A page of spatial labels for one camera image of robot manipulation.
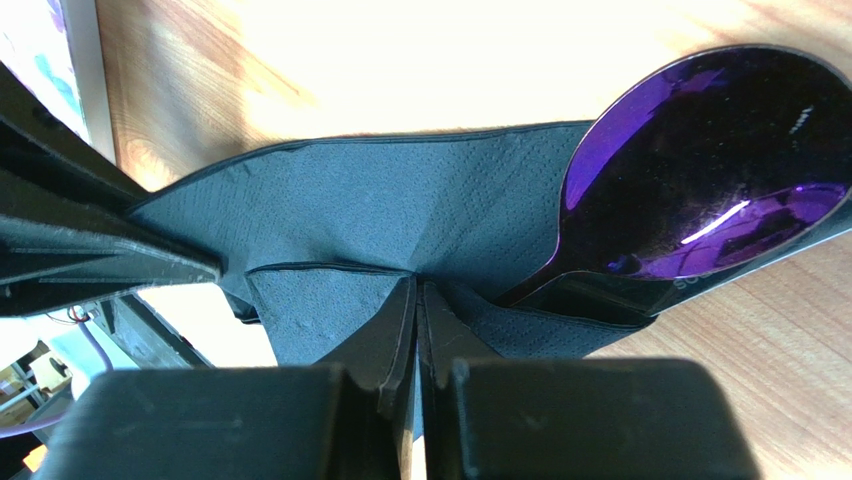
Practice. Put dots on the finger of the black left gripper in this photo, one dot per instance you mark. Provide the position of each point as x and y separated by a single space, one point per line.
50 175
46 266

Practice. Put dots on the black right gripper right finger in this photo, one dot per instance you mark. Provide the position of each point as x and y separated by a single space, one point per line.
489 417

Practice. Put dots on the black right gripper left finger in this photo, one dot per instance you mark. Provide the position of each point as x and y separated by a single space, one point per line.
348 416

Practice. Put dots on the black paper napkin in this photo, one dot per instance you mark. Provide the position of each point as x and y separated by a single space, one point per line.
314 235

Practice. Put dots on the purple metallic spoon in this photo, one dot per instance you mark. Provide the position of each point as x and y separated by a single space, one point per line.
706 164

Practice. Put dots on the floral tray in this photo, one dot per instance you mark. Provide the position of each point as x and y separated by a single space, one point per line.
54 48

